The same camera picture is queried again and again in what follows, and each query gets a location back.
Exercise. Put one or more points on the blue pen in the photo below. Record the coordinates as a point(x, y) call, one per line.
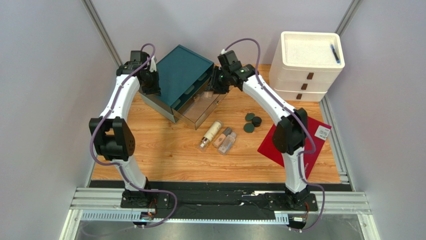
point(335, 54)

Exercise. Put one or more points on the green round compact upper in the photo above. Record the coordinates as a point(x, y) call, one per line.
point(249, 116)

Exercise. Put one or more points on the cream white pump bottle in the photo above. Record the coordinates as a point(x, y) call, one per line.
point(210, 135)

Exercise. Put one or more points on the green round compact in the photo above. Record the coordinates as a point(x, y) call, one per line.
point(249, 127)
point(249, 116)

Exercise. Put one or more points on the teal drawer organizer box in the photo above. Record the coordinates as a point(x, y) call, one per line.
point(183, 74)

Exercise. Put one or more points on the beige foundation bottle black cap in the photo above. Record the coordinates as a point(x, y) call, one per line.
point(208, 95)

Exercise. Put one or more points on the clear glass foundation bottle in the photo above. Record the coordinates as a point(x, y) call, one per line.
point(227, 143)

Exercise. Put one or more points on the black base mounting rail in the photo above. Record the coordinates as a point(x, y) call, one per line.
point(219, 200)

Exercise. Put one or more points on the white three-drawer cabinet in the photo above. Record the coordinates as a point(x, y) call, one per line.
point(304, 67)

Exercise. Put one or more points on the clear drawer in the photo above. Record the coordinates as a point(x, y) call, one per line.
point(192, 109)

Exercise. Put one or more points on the beige tube grey cap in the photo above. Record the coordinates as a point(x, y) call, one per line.
point(221, 138)

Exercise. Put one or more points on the black round jar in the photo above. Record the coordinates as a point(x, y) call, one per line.
point(256, 121)

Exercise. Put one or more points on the green round compact lower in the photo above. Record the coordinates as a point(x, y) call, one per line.
point(249, 127)

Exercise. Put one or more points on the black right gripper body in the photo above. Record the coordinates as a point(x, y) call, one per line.
point(216, 82)

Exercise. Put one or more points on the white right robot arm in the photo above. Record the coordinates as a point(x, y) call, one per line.
point(290, 133)

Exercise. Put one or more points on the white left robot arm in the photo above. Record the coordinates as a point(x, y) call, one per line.
point(112, 142)

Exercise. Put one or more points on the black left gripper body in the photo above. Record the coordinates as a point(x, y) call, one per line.
point(152, 87)

